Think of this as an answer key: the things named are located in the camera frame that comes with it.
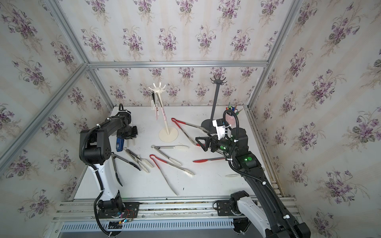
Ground white utensil rack stand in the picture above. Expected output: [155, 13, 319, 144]
[148, 82, 179, 143]

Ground red handled tongs front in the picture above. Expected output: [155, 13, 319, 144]
[149, 154, 195, 196]

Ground dark grey utensil rack stand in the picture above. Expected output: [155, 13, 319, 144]
[201, 76, 227, 134]

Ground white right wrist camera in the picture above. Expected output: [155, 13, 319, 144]
[212, 119, 230, 140]

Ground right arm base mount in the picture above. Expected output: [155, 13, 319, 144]
[212, 200, 252, 234]

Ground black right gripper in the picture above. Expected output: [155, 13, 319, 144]
[197, 130, 240, 158]

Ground red handled tongs rear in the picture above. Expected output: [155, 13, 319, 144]
[171, 118, 209, 146]

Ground black tipped steel tongs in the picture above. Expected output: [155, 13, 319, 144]
[111, 152, 141, 186]

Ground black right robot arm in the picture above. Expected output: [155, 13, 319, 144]
[195, 109, 312, 238]

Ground pink pen cup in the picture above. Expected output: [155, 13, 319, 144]
[225, 105, 244, 128]

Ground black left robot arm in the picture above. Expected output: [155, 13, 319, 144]
[79, 104, 138, 212]

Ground steel cream-tipped tongs centre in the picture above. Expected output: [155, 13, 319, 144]
[151, 144, 189, 166]

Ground steel cream-tipped tongs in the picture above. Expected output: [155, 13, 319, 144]
[151, 144, 189, 166]
[124, 148, 154, 173]

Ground red handled tongs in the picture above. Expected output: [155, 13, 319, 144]
[149, 154, 195, 196]
[171, 118, 209, 146]

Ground red tipped steel tongs right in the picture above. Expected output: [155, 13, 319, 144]
[193, 154, 225, 163]

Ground steel cream-tipped tongs left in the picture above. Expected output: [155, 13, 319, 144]
[124, 148, 154, 173]

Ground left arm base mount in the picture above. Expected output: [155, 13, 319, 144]
[93, 200, 140, 238]

